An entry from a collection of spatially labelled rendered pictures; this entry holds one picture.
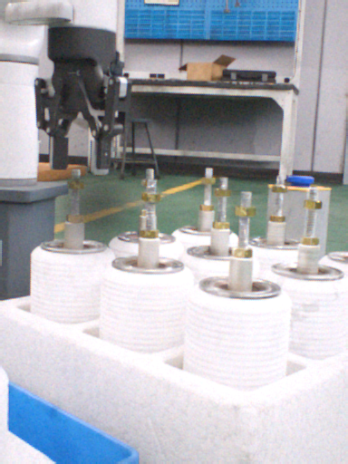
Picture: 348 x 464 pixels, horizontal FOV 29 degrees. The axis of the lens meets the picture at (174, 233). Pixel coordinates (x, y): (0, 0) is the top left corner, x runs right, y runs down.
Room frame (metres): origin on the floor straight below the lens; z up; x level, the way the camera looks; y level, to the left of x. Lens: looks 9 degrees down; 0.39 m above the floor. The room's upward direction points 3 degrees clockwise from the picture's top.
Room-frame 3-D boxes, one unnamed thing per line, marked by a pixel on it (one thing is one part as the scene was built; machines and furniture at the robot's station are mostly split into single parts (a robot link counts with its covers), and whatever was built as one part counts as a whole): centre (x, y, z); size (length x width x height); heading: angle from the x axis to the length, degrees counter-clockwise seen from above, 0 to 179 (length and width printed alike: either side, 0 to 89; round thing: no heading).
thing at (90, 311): (0.75, 0.11, 0.16); 0.10 x 0.10 x 0.18
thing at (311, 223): (0.68, -0.14, 0.30); 0.01 x 0.01 x 0.08; 60
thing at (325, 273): (0.68, -0.14, 0.25); 0.08 x 0.08 x 0.01
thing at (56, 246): (0.75, 0.11, 0.25); 0.08 x 0.08 x 0.01
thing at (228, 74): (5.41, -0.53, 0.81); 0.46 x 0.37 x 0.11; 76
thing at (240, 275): (0.59, -0.06, 0.26); 0.02 x 0.02 x 0.03
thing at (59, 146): (0.77, 0.14, 0.36); 0.02 x 0.01 x 0.04; 140
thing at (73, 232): (0.75, 0.11, 0.26); 0.02 x 0.02 x 0.03
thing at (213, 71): (5.58, -0.20, 0.87); 0.40 x 0.30 x 0.23; 62
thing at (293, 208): (1.03, -0.19, 0.16); 0.07 x 0.07 x 0.31; 48
